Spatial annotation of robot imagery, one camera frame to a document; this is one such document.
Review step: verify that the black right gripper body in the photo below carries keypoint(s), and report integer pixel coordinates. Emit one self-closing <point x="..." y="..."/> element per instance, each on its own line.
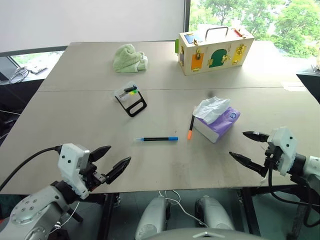
<point x="272" y="157"/>

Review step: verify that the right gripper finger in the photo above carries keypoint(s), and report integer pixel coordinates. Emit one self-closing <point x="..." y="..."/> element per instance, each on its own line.
<point x="256" y="137"/>
<point x="247" y="162"/>

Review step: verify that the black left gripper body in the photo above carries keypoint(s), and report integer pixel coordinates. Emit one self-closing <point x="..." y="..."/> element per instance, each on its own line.
<point x="93" y="176"/>

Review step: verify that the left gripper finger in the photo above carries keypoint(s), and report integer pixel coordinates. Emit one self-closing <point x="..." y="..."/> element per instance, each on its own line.
<point x="100" y="152"/>
<point x="118" y="168"/>

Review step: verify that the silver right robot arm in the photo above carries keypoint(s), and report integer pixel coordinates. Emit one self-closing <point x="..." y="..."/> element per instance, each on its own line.
<point x="308" y="170"/>

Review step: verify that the black pen with blue cap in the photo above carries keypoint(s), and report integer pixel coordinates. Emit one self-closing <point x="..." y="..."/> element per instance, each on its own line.
<point x="156" y="139"/>

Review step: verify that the black pen with orange cap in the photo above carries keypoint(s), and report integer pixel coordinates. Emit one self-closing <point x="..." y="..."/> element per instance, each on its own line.
<point x="191" y="125"/>

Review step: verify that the green and yellow object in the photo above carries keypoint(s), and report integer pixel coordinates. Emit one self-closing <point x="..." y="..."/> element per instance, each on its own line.
<point x="133" y="92"/>

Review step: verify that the black table leg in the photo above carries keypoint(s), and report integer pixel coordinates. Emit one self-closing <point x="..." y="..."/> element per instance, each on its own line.
<point x="250" y="210"/>
<point x="108" y="215"/>

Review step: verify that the purple tissue pack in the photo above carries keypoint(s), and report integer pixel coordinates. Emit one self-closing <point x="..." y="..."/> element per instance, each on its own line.
<point x="217" y="120"/>

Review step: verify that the silver rounded robot leg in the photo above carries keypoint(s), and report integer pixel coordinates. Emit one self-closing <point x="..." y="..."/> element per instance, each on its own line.
<point x="152" y="217"/>
<point x="215" y="212"/>

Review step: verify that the black side table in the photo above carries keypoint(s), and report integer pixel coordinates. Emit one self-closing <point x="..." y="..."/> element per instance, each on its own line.
<point x="310" y="85"/>

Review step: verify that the silver robot torso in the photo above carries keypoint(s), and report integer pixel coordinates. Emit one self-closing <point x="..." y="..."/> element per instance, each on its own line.
<point x="200" y="233"/>

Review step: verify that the light green towel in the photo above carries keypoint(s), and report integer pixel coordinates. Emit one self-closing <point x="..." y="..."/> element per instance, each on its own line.
<point x="128" y="60"/>

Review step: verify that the white flat device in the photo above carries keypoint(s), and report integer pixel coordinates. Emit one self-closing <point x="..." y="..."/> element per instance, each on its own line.
<point x="37" y="69"/>

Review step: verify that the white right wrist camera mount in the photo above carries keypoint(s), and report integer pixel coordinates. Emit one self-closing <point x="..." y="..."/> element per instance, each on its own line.
<point x="285" y="147"/>

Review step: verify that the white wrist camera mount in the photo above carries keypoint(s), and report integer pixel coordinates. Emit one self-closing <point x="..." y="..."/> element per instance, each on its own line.
<point x="71" y="162"/>
<point x="285" y="147"/>

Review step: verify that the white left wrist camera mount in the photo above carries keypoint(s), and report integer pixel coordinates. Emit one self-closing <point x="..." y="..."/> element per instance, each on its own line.
<point x="71" y="162"/>

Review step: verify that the black window frame post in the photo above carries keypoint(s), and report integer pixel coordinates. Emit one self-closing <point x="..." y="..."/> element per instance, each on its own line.
<point x="187" y="17"/>

